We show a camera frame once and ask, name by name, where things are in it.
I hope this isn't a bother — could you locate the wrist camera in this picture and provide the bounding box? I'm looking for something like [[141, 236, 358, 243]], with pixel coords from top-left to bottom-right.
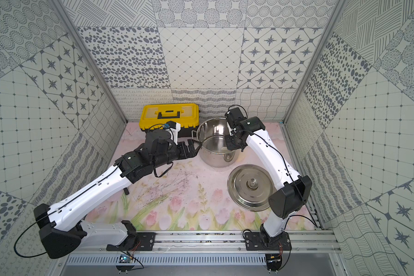
[[225, 107, 247, 129], [164, 121, 181, 144]]

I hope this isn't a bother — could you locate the yellow and black toolbox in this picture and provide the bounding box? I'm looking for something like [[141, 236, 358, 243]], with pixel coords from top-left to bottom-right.
[[139, 103, 200, 138]]

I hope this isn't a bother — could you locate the stainless steel stock pot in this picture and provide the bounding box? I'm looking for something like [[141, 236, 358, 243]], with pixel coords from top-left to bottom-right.
[[192, 117, 240, 168]]

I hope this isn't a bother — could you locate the aluminium mounting rail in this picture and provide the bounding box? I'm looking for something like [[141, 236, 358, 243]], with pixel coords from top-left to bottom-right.
[[56, 230, 342, 256]]

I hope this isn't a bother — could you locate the small circuit board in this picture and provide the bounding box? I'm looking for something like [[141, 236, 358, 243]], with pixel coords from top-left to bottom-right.
[[116, 254, 135, 273], [265, 254, 282, 273]]

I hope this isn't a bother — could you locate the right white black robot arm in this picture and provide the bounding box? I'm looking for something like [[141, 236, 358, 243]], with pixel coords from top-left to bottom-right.
[[225, 108, 312, 250]]

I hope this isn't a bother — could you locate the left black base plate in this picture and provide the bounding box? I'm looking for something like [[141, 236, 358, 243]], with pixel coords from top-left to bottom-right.
[[106, 232, 156, 252]]

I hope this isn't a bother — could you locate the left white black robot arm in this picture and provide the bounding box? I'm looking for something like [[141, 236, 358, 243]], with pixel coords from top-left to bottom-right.
[[33, 129, 201, 259]]

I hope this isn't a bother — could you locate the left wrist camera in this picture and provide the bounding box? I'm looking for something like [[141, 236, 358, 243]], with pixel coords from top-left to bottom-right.
[[164, 121, 181, 144]]

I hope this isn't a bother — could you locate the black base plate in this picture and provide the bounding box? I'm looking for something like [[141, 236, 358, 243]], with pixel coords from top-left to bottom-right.
[[244, 232, 292, 251], [106, 232, 156, 252]]

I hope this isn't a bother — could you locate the stainless steel pot lid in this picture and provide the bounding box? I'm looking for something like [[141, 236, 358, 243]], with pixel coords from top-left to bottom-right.
[[227, 164, 276, 212]]

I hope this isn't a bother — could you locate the right small circuit board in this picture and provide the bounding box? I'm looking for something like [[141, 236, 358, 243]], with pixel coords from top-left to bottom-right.
[[265, 254, 282, 273]]

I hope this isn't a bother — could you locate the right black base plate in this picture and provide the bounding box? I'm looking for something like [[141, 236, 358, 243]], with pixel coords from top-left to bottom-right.
[[244, 232, 292, 251]]

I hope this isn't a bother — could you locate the left small circuit board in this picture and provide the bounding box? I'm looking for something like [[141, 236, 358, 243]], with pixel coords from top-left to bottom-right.
[[116, 254, 135, 273]]

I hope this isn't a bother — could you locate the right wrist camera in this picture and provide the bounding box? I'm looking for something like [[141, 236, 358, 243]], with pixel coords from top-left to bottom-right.
[[225, 107, 247, 129]]

